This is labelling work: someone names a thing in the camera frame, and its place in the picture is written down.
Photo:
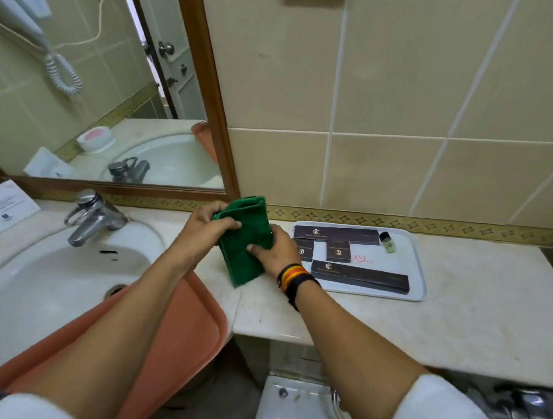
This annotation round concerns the person's left hand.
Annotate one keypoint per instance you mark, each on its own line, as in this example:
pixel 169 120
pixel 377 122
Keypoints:
pixel 198 239

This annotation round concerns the black wristband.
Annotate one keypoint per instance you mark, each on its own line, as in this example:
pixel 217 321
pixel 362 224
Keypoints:
pixel 301 288

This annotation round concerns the person's left thumb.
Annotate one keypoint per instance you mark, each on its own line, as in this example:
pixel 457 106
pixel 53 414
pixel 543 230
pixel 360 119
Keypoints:
pixel 227 224

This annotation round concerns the white paper card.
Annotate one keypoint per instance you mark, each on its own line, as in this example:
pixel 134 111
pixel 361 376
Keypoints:
pixel 0 209

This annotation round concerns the wooden framed mirror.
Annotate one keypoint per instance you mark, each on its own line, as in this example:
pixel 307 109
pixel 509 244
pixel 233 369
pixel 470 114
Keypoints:
pixel 101 86

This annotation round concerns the white plastic tray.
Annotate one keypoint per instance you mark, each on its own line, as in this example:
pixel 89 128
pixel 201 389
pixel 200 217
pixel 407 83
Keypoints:
pixel 409 273

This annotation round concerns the white sleeve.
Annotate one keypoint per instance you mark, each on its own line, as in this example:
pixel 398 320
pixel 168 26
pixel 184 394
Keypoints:
pixel 31 409
pixel 451 417

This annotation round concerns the white toilet tank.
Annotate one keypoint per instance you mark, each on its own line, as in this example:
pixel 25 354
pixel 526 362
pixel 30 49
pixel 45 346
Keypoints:
pixel 300 407

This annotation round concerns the person's left forearm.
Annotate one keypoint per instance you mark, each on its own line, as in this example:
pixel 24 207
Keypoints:
pixel 121 328

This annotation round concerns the long dark amenity box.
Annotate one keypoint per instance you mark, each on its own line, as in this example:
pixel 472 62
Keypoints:
pixel 361 276
pixel 336 235

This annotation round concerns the orange plastic tray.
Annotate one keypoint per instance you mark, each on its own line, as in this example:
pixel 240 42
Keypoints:
pixel 187 337

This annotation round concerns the chrome faucet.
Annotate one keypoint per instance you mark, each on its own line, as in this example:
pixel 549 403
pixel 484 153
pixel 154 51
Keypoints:
pixel 94 218

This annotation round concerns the person's right forearm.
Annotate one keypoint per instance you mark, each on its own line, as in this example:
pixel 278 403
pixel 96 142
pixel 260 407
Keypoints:
pixel 351 358

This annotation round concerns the small green bottle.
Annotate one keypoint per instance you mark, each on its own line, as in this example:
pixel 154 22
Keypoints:
pixel 388 243

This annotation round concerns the white sink basin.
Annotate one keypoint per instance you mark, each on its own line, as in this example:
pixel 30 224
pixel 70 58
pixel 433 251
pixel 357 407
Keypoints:
pixel 39 285

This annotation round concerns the striped wristband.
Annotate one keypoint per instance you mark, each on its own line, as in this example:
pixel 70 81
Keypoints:
pixel 290 275

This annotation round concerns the green cloth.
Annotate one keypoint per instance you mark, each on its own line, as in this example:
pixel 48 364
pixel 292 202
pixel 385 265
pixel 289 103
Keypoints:
pixel 243 242

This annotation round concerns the person's right hand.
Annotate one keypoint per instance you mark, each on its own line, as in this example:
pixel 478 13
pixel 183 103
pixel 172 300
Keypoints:
pixel 279 257

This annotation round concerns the person's right thumb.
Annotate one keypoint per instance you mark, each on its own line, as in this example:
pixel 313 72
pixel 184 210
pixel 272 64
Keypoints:
pixel 258 251

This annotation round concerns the small dark amenity box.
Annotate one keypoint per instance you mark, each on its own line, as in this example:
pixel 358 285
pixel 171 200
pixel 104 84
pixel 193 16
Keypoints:
pixel 338 252
pixel 305 250

